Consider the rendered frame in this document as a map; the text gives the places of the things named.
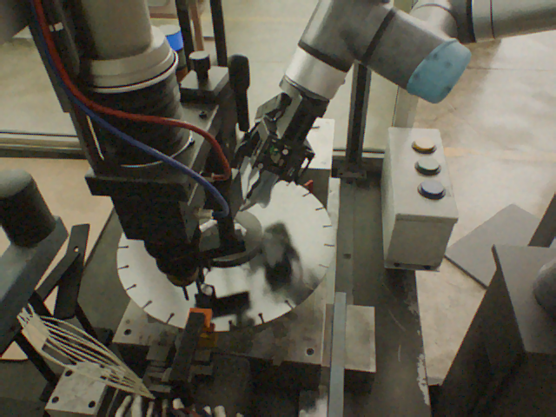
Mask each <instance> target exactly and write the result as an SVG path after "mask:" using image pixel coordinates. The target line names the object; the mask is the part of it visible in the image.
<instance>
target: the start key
mask: <svg viewBox="0 0 556 417"><path fill-rule="evenodd" d="M417 167H418V169H420V170H421V171H423V172H427V173H433V172H436V171H437V170H438V168H439V163H438V162H437V161H436V160H434V159H433V158H429V157H424V158H421V159H420V160H419V161H418V163H417Z"/></svg>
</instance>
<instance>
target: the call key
mask: <svg viewBox="0 0 556 417"><path fill-rule="evenodd" d="M414 146H415V148H417V149H419V150H422V151H430V150H432V149H434V141H433V140H431V139H429V138H426V137H420V138H417V139H416V140H415V141H414Z"/></svg>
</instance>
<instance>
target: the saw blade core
mask: <svg viewBox="0 0 556 417"><path fill-rule="evenodd" d="M287 185H288V187H287ZM298 187H300V186H299V185H298V186H296V185H295V183H294V182H291V183H290V184H289V183H287V182H284V181H280V182H278V183H276V184H275V186H274V187H273V189H272V195H271V201H270V204H269V205H268V206H267V207H266V208H265V209H263V208H261V207H260V206H259V205H258V204H256V205H254V207H252V208H249V209H247V210H245V211H248V212H249V213H251V214H252V215H254V216H255V217H256V218H257V219H258V220H259V222H260V223H261V227H262V240H261V245H260V246H259V248H258V249H257V250H256V251H255V252H254V253H253V254H252V255H251V256H249V257H248V258H246V259H244V260H242V261H238V262H235V263H230V264H215V263H210V264H211V268H212V269H211V271H209V272H208V275H207V277H206V278H205V279H206V281H205V282H200V283H201V286H202V292H203V295H204V298H205V301H206V304H207V306H206V307H203V306H202V302H201V298H200V295H199V293H198V289H197V286H196V284H195V282H194V283H193V284H191V285H189V286H187V290H188V293H189V301H186V299H185V296H184V293H183V290H182V288H180V287H176V286H175V285H174V284H172V283H171V282H170V281H169V280H168V278H167V276H166V275H165V274H164V273H163V272H161V271H160V270H159V269H158V267H157V266H156V259H155V258H154V257H152V256H151V255H149V254H148V252H147V251H146V249H145V247H144V242H143V240H132V239H126V238H125V236H124V233H122V237H121V239H120V241H119V245H118V248H119V249H118V250H117V258H116V260H117V268H118V274H119V277H120V280H121V282H122V285H123V287H124V289H125V290H126V292H127V294H128V295H129V297H130V298H131V299H132V301H133V302H134V303H135V304H136V305H137V306H138V307H139V308H141V309H143V311H144V312H146V313H147V314H149V315H151V316H152V317H154V318H156V319H157V320H159V321H162V322H164V323H167V321H168V320H169V318H170V316H171V315H172V314H174V316H173V317H172V318H171V319H170V320H169V322H168V324H169V325H171V326H174V327H177V328H182V329H184V328H185V325H186V324H185V321H186V319H187V316H188V313H189V309H190V308H206V309H212V310H213V315H212V319H211V322H210V325H209V328H203V329H202V332H209V333H220V332H229V324H228V322H229V321H232V323H231V331H237V330H242V329H246V328H252V327H256V326H259V325H261V324H262V322H261V318H260V316H258V314H262V316H261V317H262V319H263V321H264V323H266V322H269V321H272V320H274V319H276V318H278V317H280V316H282V315H284V314H286V313H287V312H289V311H291V310H292V309H291V307H292V308H296V307H297V306H298V305H300V304H301V303H302V302H304V301H305V300H306V299H307V298H308V297H309V296H310V295H311V294H312V293H313V292H314V289H317V288H318V286H319V285H320V284H321V282H322V280H323V279H324V277H325V275H326V274H327V272H328V268H329V267H330V265H331V262H332V260H333V256H334V247H330V246H334V229H333V225H332V222H331V220H330V218H329V216H328V213H327V211H326V210H325V209H324V208H323V206H322V205H321V204H320V202H319V201H318V200H317V199H316V198H315V197H314V196H313V195H312V194H309V192H308V191H307V190H305V189H304V188H303V187H301V189H299V190H298V191H295V189H297V188H298ZM303 196H305V197H303ZM316 210H318V211H316ZM323 227H329V228H323ZM324 245H328V246H327V247H325V246H324ZM127 246H129V247H128V248H125V247H127ZM319 265H322V266H323V267H319ZM126 266H129V267H128V268H125V267H126ZM324 267H325V268H324ZM306 284H308V285H309V287H306V286H305V285H306ZM134 285H136V286H135V287H134V288H132V287H133V286H134ZM310 287H311V288H310ZM312 288H313V289H312ZM150 301H152V303H151V304H149V305H148V303H149V302H150ZM285 301H288V304H289V305H290V306H291V307H290V306H289V305H288V304H286V303H285ZM146 305H148V306H147V307H145V306H146ZM144 307H145V308H144Z"/></svg>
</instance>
